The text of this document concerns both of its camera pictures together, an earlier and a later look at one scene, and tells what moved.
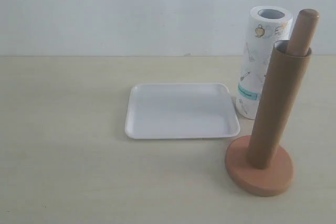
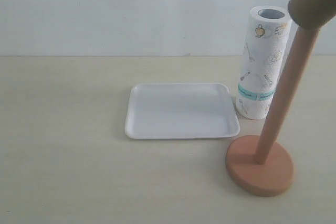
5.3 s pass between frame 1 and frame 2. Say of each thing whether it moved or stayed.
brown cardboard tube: moved
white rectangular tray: stayed
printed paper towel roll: stayed
